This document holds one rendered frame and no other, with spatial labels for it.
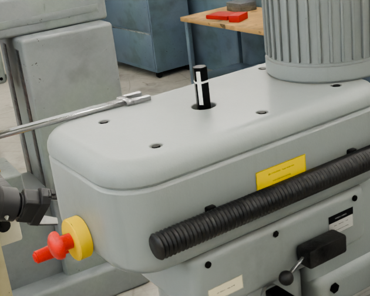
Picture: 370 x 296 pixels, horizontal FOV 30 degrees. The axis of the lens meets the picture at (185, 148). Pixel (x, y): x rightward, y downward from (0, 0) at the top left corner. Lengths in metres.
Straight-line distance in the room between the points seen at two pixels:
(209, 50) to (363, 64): 7.54
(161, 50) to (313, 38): 7.41
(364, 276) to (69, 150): 0.54
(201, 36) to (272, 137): 7.75
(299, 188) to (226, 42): 7.34
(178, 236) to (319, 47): 0.38
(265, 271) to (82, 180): 0.30
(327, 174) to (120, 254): 0.31
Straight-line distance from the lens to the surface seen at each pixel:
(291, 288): 1.10
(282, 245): 1.02
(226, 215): 0.87
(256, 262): 1.00
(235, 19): 6.83
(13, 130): 1.01
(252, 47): 7.87
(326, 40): 1.05
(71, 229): 0.94
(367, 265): 1.18
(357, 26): 1.06
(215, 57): 8.51
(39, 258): 1.06
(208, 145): 0.88
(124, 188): 0.84
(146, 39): 8.47
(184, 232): 0.84
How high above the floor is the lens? 2.20
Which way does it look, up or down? 21 degrees down
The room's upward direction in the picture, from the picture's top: 7 degrees counter-clockwise
